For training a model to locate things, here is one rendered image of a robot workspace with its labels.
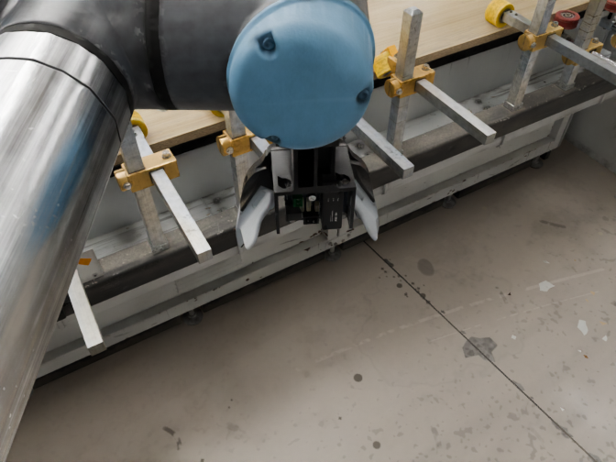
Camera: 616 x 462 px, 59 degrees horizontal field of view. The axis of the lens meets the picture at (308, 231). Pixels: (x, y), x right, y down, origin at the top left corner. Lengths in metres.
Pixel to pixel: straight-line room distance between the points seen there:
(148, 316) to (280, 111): 1.76
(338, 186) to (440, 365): 1.65
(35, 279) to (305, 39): 0.15
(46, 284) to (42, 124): 0.07
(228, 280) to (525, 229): 1.34
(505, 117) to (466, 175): 0.62
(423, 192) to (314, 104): 2.13
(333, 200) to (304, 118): 0.20
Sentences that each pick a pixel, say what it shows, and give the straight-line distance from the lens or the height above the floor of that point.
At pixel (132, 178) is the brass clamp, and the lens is 1.27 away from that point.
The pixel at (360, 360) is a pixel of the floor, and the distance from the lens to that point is 2.04.
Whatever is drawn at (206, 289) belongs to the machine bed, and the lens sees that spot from 2.03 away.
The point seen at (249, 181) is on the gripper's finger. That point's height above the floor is 1.41.
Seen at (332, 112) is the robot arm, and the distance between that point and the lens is 0.28.
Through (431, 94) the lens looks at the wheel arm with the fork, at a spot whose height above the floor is 0.96.
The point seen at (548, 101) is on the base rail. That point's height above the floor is 0.70.
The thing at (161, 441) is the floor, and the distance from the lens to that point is 1.96.
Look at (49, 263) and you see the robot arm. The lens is 0.22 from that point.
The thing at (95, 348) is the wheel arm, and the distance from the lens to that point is 1.14.
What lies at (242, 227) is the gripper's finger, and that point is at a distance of 0.57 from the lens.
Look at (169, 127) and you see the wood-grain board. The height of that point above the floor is 0.90.
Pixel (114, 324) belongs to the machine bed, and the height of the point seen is 0.17.
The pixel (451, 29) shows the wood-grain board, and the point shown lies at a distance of 1.97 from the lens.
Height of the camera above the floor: 1.77
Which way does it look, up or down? 47 degrees down
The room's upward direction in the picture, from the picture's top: straight up
